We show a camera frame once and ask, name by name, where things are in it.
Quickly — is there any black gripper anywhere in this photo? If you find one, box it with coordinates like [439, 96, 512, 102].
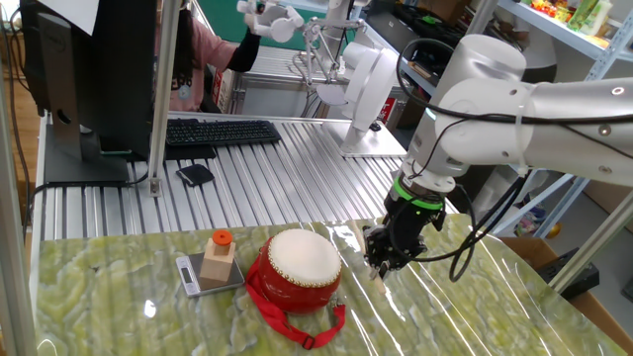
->
[362, 190, 446, 281]

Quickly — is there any pale wooden drumstick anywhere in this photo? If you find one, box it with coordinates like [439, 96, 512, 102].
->
[353, 224, 388, 296]

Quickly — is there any red drum white head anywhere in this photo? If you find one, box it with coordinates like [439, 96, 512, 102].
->
[256, 227, 344, 315]

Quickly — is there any open cardboard box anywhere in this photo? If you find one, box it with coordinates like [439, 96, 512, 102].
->
[498, 235, 633, 352]

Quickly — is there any wooden peg block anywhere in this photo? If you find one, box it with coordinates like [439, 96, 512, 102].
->
[199, 237, 237, 284]

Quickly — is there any black device in box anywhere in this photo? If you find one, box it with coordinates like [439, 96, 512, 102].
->
[536, 246, 600, 302]

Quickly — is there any black keyboard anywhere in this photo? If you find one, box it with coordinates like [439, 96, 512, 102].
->
[165, 117, 283, 148]

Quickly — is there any silver digital pocket scale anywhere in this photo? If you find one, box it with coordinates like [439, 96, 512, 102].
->
[175, 251, 246, 299]

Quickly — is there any dark grey laptop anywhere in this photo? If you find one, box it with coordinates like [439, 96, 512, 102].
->
[363, 9, 421, 48]

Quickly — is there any green marble pattern mat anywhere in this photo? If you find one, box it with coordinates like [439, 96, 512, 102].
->
[34, 212, 627, 356]

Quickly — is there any person in pink shirt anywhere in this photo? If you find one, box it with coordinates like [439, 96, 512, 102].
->
[155, 0, 263, 114]

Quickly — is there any white metal shelf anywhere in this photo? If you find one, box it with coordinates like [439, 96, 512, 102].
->
[464, 0, 633, 238]

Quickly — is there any teal partition board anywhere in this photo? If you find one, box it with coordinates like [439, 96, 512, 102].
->
[197, 0, 322, 51]

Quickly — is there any black computer monitor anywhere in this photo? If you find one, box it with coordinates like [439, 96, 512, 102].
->
[19, 0, 164, 187]

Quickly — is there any white paper sheet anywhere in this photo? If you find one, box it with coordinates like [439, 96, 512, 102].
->
[37, 0, 103, 37]

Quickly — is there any green wrist flange ring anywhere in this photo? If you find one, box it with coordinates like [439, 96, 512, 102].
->
[393, 176, 445, 212]

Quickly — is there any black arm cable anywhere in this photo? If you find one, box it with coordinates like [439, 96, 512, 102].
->
[395, 38, 633, 284]

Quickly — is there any red drum strap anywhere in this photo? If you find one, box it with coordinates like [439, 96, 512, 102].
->
[245, 254, 347, 351]

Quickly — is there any aluminium frame post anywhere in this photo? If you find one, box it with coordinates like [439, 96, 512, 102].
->
[146, 0, 182, 198]
[0, 63, 39, 356]
[548, 190, 633, 294]
[464, 0, 500, 36]

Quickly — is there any black monitor cable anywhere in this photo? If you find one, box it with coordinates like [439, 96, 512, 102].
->
[22, 170, 149, 243]

